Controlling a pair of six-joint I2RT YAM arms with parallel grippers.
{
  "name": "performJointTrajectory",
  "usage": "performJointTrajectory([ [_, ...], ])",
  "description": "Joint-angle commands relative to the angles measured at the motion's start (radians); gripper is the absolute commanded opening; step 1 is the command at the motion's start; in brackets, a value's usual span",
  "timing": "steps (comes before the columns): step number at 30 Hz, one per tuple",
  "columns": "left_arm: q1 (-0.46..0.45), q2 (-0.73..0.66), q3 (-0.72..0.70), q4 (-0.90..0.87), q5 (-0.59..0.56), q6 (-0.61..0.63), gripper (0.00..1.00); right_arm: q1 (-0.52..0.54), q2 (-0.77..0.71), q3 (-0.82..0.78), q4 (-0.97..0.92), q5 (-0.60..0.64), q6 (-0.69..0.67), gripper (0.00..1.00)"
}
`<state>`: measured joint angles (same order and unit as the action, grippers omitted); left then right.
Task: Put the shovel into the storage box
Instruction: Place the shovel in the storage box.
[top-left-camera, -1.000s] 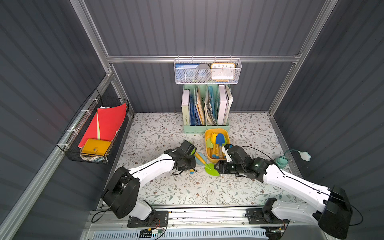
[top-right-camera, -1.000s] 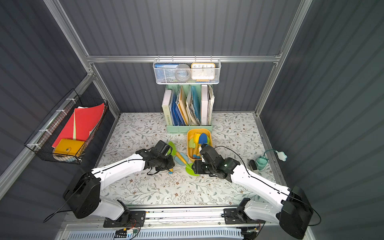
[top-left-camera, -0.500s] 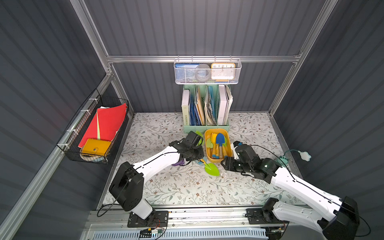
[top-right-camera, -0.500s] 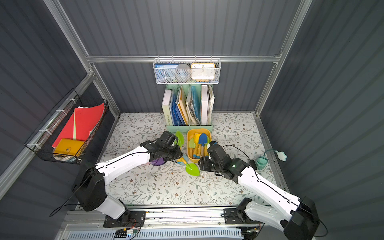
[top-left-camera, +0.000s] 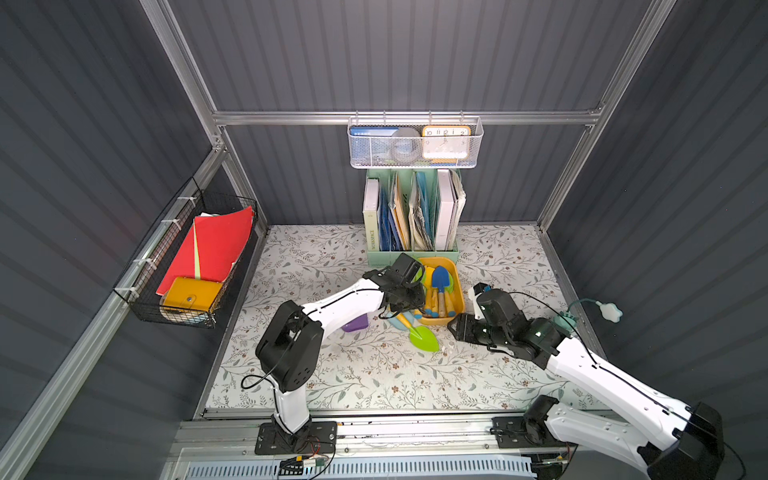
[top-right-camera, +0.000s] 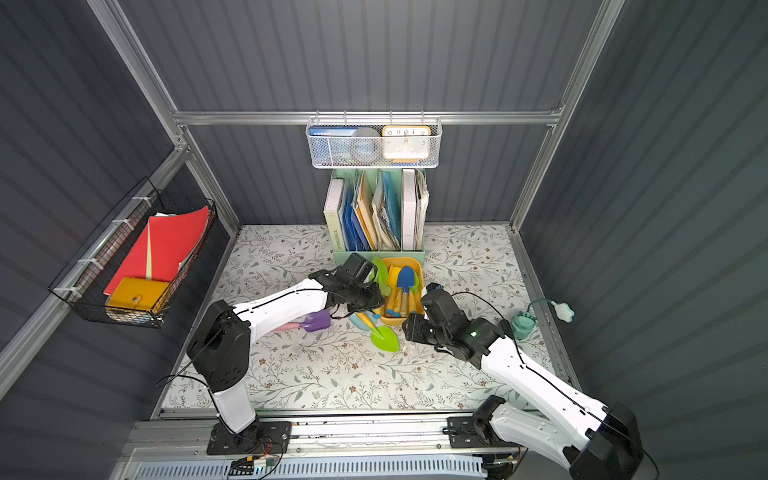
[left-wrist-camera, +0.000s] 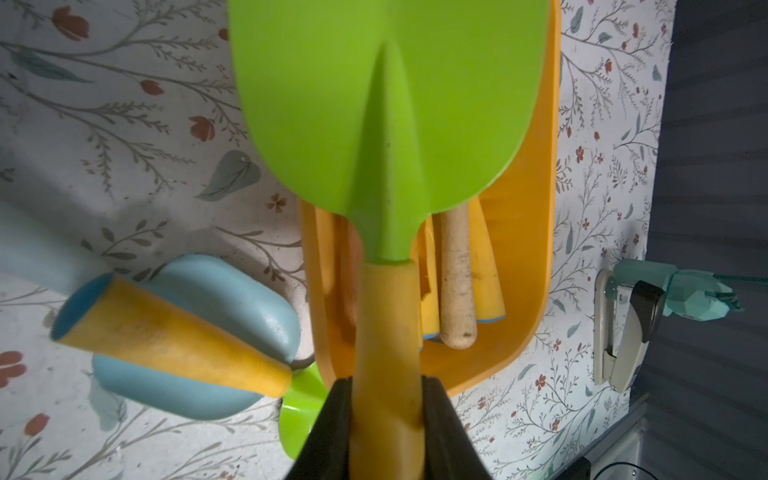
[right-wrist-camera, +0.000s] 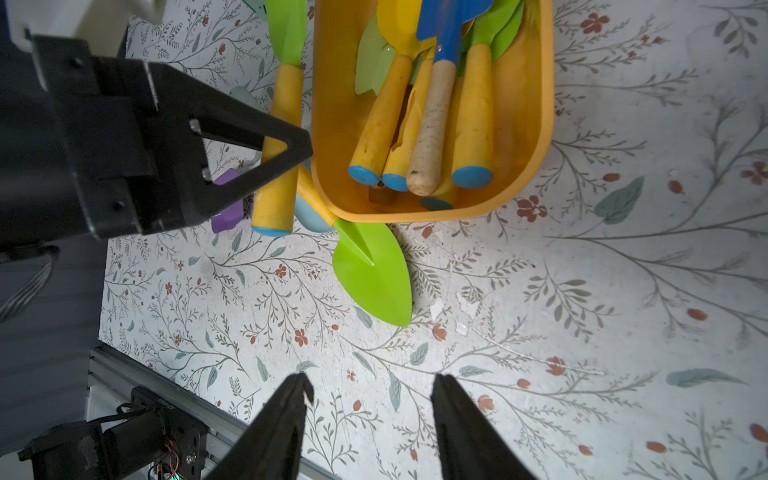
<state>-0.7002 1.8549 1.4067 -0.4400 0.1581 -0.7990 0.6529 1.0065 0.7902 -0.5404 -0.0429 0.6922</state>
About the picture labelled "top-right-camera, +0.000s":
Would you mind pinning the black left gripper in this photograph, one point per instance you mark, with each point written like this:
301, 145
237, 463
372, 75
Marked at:
366, 288

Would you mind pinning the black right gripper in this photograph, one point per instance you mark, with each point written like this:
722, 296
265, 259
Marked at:
424, 327

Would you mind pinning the bright green shovel yellow handle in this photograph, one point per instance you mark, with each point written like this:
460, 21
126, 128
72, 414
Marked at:
382, 276

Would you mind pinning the purple shovel pink handle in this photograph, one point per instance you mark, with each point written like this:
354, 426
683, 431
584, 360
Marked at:
312, 322

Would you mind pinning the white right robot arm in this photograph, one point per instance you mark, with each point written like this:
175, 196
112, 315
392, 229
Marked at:
570, 428

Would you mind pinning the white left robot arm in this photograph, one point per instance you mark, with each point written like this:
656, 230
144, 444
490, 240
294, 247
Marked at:
219, 348

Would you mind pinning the light blue toy shovel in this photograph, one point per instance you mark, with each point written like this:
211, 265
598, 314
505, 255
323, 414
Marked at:
356, 320

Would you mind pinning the yellow plastic storage box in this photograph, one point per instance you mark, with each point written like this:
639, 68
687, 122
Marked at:
417, 290

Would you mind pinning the blue box in basket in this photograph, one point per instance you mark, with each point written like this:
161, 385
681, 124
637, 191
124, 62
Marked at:
330, 145

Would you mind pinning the mint green file organizer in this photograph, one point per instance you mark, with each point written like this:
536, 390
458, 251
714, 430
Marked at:
376, 214

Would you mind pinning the mint green small cup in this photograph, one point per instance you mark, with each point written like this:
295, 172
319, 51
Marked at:
523, 325

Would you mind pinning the white book in organizer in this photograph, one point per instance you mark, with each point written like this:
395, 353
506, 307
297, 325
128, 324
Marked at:
332, 213

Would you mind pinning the white binder in organizer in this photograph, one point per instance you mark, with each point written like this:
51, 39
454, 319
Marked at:
409, 209

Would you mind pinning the grey tape roll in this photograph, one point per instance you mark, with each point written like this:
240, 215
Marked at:
365, 146

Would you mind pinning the yellow alarm clock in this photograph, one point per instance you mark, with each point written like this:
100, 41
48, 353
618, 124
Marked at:
402, 143

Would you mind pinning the red paper folder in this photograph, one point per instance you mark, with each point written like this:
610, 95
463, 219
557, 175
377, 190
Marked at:
162, 247

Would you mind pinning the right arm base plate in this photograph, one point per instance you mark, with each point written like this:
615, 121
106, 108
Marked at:
464, 432

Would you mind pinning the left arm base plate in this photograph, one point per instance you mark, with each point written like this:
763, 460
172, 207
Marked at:
257, 438

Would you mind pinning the black wire wall basket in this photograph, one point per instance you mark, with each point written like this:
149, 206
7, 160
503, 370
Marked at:
80, 285

